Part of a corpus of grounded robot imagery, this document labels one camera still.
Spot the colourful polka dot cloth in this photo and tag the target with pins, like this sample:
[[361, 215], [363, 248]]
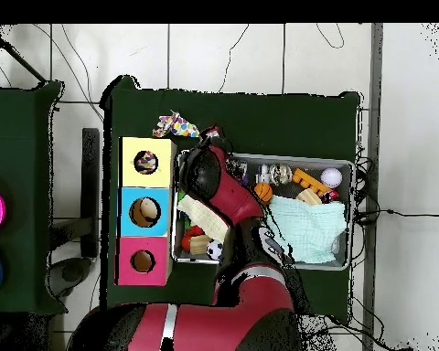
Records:
[[177, 126], [146, 162]]

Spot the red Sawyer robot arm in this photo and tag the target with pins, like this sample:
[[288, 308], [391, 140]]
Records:
[[234, 197]]

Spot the wooden box with three holes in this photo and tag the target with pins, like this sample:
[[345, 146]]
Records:
[[157, 226]]

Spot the shallow mesh bin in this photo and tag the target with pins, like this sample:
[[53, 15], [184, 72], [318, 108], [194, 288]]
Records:
[[336, 162]]

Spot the dark green tablecloth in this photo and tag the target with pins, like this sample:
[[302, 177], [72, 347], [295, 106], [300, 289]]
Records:
[[22, 146], [278, 120]]

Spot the orange toy basketball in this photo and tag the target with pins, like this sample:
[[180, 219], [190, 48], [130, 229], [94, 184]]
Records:
[[263, 191]]

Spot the cream waffle cloth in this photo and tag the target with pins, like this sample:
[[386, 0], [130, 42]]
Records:
[[205, 215]]

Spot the small toy soccer ball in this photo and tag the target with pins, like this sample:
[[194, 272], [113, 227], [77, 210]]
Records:
[[215, 249]]

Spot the mint green waffle cloth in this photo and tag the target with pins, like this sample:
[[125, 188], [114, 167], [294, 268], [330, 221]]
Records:
[[307, 230]]

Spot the grey metal bar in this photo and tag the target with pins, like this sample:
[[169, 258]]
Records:
[[375, 109]]

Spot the black tripod leg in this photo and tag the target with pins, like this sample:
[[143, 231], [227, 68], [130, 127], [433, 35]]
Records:
[[22, 62]]

